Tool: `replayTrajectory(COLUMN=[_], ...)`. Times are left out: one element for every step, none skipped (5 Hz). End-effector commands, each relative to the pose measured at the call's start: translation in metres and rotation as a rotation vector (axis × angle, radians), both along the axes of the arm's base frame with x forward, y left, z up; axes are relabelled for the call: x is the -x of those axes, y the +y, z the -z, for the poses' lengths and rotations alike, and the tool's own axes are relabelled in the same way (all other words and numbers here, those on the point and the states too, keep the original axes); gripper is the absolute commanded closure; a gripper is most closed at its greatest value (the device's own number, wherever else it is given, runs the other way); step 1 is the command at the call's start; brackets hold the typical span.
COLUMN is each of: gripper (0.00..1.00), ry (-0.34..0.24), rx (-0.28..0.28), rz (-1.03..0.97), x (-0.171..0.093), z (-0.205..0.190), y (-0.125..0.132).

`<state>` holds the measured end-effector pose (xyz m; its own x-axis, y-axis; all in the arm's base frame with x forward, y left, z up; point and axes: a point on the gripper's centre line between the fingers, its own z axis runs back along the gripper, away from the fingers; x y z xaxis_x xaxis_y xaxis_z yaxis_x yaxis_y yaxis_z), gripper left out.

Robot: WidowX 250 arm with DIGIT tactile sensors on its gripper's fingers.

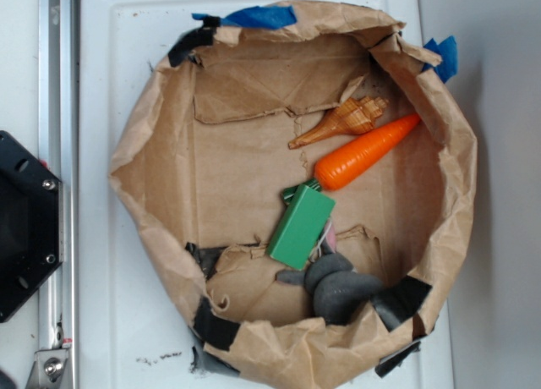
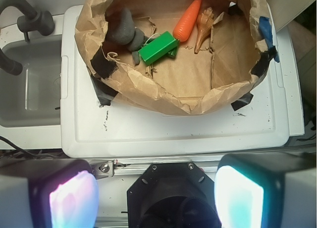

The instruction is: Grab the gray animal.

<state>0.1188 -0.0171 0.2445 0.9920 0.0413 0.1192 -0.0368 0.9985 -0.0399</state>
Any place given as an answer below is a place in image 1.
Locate gray plush animal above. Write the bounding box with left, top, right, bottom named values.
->
left=276, top=222, right=385, bottom=326

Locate brown paper bag bin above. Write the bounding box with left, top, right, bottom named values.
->
left=109, top=0, right=478, bottom=388

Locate green rectangular block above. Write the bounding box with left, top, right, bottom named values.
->
left=266, top=185, right=336, bottom=270

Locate orange plastic carrot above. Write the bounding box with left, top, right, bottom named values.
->
left=314, top=113, right=421, bottom=191

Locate brown conch shell toy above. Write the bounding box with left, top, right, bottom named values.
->
left=288, top=96, right=389, bottom=150

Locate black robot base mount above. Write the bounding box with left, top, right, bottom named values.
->
left=1, top=130, right=62, bottom=323

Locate aluminum frame rail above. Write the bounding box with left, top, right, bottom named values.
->
left=38, top=0, right=81, bottom=388

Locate metal corner bracket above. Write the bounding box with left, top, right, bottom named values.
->
left=25, top=348, right=69, bottom=389

